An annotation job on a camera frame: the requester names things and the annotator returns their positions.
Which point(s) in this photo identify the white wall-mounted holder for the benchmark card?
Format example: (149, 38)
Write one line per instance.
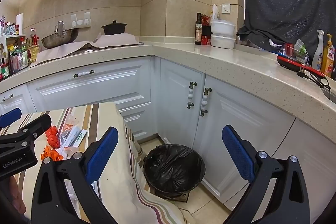
(74, 20)

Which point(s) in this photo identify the silver foil wrapper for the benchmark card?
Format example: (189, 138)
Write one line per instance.
(63, 139)

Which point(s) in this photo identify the green packet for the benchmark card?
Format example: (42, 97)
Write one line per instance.
(300, 48)

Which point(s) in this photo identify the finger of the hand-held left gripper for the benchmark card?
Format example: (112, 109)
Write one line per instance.
(34, 125)
(10, 117)

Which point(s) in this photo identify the red and black flat tool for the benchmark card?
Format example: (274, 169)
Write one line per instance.
(286, 61)

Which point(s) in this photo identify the person's left hand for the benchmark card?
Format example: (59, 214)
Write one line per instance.
(17, 195)

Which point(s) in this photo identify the white wall socket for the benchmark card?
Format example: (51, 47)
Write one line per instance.
(225, 8)

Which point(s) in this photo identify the red-orange wrapper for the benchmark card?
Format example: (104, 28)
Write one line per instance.
(52, 138)

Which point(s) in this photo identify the black trash bag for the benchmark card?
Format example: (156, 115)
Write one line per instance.
(170, 166)

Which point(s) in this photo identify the plain white box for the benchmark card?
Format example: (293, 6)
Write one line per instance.
(72, 134)

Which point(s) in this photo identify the white paper towel roll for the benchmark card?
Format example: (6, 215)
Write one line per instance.
(19, 24)

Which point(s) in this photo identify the white paper bag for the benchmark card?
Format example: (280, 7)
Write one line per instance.
(215, 12)

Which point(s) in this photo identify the beige stove cover cloth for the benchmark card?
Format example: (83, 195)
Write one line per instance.
(78, 47)

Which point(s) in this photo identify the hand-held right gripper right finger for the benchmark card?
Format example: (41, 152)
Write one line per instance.
(237, 151)

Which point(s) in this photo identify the clear wrapper with orange print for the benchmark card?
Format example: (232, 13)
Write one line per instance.
(68, 125)

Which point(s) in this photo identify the dark round trash can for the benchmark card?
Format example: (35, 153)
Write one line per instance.
(181, 191)

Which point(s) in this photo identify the white box with green print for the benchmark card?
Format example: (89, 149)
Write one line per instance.
(80, 138)

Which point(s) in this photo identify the black lidded pot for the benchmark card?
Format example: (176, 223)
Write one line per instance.
(114, 29)

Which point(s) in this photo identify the steel wok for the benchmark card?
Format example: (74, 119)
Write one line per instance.
(59, 39)

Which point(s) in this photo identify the cluster of condiment bottles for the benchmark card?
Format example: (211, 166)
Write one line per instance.
(15, 56)

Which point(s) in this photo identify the small white cabinet door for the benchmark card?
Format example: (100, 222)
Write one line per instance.
(15, 106)

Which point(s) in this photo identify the broad white cabinet door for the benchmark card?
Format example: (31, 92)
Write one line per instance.
(236, 113)

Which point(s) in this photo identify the white lidded container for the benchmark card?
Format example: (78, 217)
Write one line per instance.
(222, 41)

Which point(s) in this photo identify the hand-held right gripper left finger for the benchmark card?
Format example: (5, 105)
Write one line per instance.
(102, 153)

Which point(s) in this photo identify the wide white cabinet front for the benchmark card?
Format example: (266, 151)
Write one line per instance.
(105, 87)

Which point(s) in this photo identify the clear plastic wrapper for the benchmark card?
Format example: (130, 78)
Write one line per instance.
(69, 150)

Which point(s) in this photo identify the striped beige tablecloth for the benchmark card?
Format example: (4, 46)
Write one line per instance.
(105, 113)

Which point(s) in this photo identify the red packaged box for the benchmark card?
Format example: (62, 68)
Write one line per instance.
(206, 40)

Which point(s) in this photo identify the narrow white cabinet door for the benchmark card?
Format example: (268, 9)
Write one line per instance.
(176, 108)

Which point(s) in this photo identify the white spray bottle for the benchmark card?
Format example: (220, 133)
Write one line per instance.
(317, 56)

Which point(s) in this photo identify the yellow detergent bottle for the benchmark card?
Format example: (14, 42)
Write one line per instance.
(329, 58)

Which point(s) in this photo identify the white ceramic bowl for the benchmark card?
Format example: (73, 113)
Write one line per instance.
(222, 27)

